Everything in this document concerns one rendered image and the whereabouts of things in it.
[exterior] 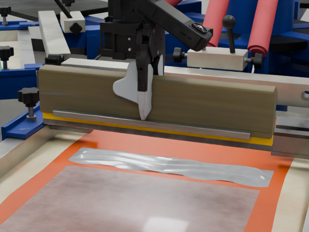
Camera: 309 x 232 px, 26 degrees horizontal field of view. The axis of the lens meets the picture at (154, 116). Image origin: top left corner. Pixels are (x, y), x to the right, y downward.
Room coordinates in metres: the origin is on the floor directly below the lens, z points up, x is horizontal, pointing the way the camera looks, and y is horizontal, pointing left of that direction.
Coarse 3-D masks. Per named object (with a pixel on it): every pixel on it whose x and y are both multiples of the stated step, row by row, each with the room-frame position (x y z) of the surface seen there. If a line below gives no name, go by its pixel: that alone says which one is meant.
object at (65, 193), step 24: (72, 144) 1.18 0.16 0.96; (96, 144) 1.18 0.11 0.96; (120, 144) 1.18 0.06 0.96; (144, 144) 1.18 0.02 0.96; (168, 144) 1.18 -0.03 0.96; (48, 168) 1.07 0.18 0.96; (72, 168) 1.07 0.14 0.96; (96, 168) 1.07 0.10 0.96; (120, 168) 1.07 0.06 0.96; (24, 192) 0.97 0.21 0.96; (48, 192) 0.97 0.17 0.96; (72, 192) 0.97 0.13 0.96; (96, 192) 0.97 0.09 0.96; (120, 192) 0.97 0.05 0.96; (144, 192) 0.97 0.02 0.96; (0, 216) 0.89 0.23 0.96; (24, 216) 0.89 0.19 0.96; (48, 216) 0.89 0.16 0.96; (72, 216) 0.89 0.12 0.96; (96, 216) 0.89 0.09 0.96; (120, 216) 0.89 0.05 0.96
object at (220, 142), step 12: (48, 120) 1.05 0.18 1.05; (60, 120) 1.04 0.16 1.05; (120, 132) 1.01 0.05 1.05; (132, 132) 1.00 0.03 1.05; (144, 132) 1.00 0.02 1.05; (156, 132) 0.99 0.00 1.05; (216, 144) 0.96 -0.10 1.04; (228, 144) 0.96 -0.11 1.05; (240, 144) 0.95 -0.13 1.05; (252, 144) 0.94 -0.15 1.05
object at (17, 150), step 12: (276, 120) 1.24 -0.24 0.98; (36, 132) 1.16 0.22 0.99; (48, 132) 1.20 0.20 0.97; (0, 144) 1.10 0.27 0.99; (12, 144) 1.10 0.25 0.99; (24, 144) 1.11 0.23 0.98; (36, 144) 1.15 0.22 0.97; (0, 156) 1.04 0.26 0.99; (12, 156) 1.07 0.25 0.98; (24, 156) 1.11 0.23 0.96; (0, 168) 1.03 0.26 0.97; (12, 168) 1.07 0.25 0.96
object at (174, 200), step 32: (224, 160) 1.11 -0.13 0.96; (256, 160) 1.11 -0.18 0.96; (288, 160) 1.11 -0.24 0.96; (160, 192) 0.97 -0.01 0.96; (192, 192) 0.97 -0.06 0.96; (224, 192) 0.97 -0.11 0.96; (256, 192) 0.97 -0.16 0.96; (128, 224) 0.87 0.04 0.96; (160, 224) 0.87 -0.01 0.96; (192, 224) 0.87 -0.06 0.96; (224, 224) 0.87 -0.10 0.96; (256, 224) 0.87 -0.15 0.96
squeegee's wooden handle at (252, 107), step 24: (48, 72) 1.04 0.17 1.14; (72, 72) 1.03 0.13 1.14; (96, 72) 1.02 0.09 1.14; (120, 72) 1.02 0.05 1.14; (48, 96) 1.04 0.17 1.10; (72, 96) 1.02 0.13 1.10; (96, 96) 1.01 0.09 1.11; (168, 96) 0.97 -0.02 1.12; (192, 96) 0.96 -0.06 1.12; (216, 96) 0.95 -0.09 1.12; (240, 96) 0.94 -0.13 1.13; (264, 96) 0.93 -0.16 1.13; (168, 120) 0.97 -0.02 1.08; (192, 120) 0.96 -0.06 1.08; (216, 120) 0.95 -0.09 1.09; (240, 120) 0.94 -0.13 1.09; (264, 120) 0.93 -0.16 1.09
